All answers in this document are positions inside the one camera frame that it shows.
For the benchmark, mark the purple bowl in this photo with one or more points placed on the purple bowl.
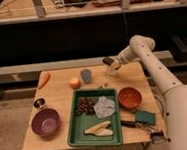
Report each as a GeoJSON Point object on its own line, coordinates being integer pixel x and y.
{"type": "Point", "coordinates": [45, 122]}

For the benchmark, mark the peach coloured apple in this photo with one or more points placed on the peach coloured apple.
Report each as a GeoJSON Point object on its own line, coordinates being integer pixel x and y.
{"type": "Point", "coordinates": [74, 83]}

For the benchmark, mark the crumpled grey cloth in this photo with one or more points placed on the crumpled grey cloth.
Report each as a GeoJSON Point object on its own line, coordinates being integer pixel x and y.
{"type": "Point", "coordinates": [104, 107]}

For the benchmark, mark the dark red grapes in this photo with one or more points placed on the dark red grapes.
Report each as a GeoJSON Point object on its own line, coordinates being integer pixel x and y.
{"type": "Point", "coordinates": [85, 105]}

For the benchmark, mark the clear glass cup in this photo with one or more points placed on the clear glass cup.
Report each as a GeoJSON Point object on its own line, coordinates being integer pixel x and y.
{"type": "Point", "coordinates": [111, 72]}

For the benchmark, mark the orange carrot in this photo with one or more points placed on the orange carrot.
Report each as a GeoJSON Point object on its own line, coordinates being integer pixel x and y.
{"type": "Point", "coordinates": [44, 81]}

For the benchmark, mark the small metal tin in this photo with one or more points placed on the small metal tin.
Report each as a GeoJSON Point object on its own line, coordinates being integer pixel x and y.
{"type": "Point", "coordinates": [39, 103]}

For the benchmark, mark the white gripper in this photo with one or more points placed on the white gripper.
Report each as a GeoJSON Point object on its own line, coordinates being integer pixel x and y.
{"type": "Point", "coordinates": [115, 65]}

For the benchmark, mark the green sponge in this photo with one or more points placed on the green sponge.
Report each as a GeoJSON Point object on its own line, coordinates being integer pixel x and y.
{"type": "Point", "coordinates": [145, 117]}

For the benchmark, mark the black handled tool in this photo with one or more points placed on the black handled tool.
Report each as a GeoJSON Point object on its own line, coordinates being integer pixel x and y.
{"type": "Point", "coordinates": [147, 127]}

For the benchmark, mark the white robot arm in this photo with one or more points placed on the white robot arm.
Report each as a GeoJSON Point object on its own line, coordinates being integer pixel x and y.
{"type": "Point", "coordinates": [175, 91]}

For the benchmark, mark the wooden table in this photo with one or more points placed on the wooden table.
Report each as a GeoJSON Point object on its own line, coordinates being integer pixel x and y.
{"type": "Point", "coordinates": [58, 95]}

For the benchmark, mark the green plastic tray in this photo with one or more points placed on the green plastic tray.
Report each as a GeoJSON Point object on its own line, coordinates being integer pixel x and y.
{"type": "Point", "coordinates": [81, 122]}

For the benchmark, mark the orange red bowl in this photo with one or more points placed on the orange red bowl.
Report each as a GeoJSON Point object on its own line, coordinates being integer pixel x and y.
{"type": "Point", "coordinates": [129, 98]}

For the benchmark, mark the grey paper cup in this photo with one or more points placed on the grey paper cup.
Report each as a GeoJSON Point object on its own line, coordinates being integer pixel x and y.
{"type": "Point", "coordinates": [86, 75]}

